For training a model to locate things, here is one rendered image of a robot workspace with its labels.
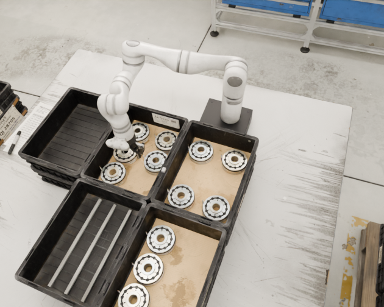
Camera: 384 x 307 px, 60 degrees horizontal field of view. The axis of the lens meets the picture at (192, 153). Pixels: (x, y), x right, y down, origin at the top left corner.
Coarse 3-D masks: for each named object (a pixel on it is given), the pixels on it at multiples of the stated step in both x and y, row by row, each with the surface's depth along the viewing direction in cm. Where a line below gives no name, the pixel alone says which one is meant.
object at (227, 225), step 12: (192, 120) 139; (228, 132) 135; (180, 144) 133; (252, 156) 128; (168, 168) 127; (156, 192) 122; (240, 192) 120; (168, 204) 119; (192, 216) 116; (228, 216) 115; (228, 228) 115
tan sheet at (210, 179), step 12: (216, 144) 144; (216, 156) 141; (180, 168) 138; (192, 168) 138; (204, 168) 138; (216, 168) 137; (180, 180) 135; (192, 180) 135; (204, 180) 135; (216, 180) 134; (228, 180) 134; (240, 180) 134; (204, 192) 132; (216, 192) 131; (228, 192) 131
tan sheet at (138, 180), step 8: (152, 128) 151; (160, 128) 151; (152, 136) 148; (144, 144) 146; (152, 144) 146; (144, 152) 144; (112, 160) 143; (128, 168) 140; (136, 168) 140; (144, 168) 140; (128, 176) 138; (136, 176) 138; (144, 176) 137; (152, 176) 137; (128, 184) 136; (136, 184) 136; (144, 184) 135; (152, 184) 135; (144, 192) 133
